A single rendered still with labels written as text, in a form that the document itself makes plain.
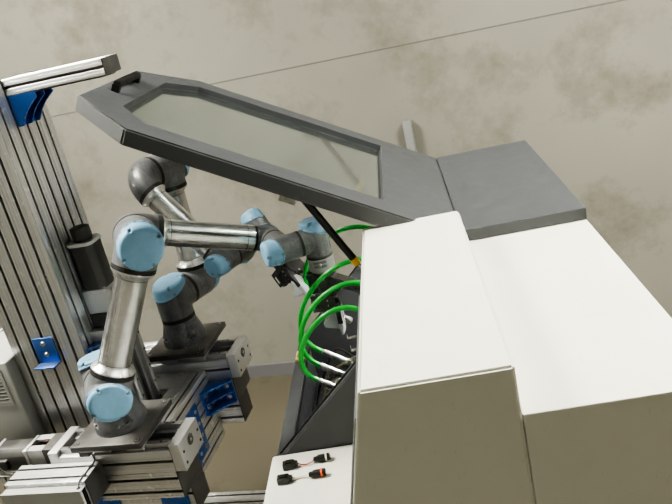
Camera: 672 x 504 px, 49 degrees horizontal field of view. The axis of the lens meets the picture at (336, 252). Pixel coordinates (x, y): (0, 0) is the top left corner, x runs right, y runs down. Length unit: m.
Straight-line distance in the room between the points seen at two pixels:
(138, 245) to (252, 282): 2.35
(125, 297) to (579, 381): 1.20
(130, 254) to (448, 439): 1.05
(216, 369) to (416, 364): 1.59
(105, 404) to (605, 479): 1.29
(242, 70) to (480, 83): 1.19
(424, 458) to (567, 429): 0.21
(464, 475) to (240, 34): 3.00
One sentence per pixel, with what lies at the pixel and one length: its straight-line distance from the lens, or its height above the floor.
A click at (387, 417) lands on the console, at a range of 1.07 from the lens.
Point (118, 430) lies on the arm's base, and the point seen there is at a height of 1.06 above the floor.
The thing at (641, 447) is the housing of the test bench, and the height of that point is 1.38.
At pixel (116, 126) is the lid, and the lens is 1.72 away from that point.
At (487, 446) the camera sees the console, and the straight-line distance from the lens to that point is 1.11.
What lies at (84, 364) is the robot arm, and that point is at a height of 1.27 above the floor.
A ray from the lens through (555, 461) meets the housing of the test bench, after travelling 1.15.
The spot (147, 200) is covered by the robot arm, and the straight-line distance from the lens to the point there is 2.42.
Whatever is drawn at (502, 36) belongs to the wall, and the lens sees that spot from 3.64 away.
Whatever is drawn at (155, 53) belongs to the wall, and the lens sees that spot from 4.01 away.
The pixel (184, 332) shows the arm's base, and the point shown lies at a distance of 2.58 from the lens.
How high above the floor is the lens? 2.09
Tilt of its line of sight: 20 degrees down
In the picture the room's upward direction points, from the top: 13 degrees counter-clockwise
